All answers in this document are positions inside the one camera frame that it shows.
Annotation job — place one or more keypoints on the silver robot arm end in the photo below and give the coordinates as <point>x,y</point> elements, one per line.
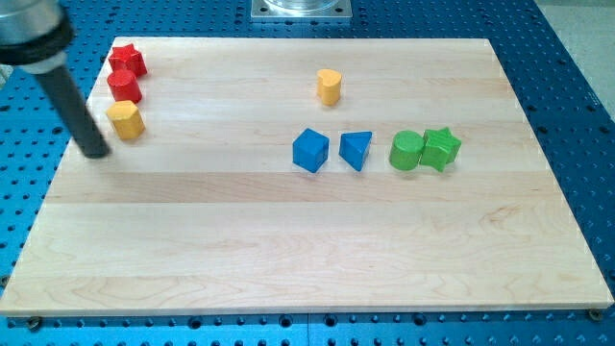
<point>34,34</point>

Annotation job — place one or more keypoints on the blue cube block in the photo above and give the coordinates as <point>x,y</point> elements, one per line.
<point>310,150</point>

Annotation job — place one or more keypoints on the yellow heart block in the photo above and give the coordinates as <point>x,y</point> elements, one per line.
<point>328,87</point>

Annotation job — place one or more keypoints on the blue triangle block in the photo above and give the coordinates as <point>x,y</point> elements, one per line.
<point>354,148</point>

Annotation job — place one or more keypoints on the green cylinder block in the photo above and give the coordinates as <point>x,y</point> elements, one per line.
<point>406,150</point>

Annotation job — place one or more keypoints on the light wooden board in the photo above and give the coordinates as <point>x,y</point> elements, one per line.
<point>205,212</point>

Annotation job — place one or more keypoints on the green star block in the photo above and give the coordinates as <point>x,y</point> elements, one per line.
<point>440,148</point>

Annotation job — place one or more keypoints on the yellow hexagon block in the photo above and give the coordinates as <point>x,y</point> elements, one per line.
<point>126,119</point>

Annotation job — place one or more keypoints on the red cylinder block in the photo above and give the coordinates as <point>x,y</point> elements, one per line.
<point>123,85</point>

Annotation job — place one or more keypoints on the red star block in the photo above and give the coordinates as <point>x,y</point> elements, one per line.
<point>127,57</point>

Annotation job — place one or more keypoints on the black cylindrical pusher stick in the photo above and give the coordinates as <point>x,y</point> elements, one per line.
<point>71,107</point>

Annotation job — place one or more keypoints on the blue perforated metal table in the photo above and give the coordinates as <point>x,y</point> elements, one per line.
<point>574,126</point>

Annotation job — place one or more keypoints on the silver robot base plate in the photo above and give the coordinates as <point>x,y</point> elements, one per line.
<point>301,9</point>

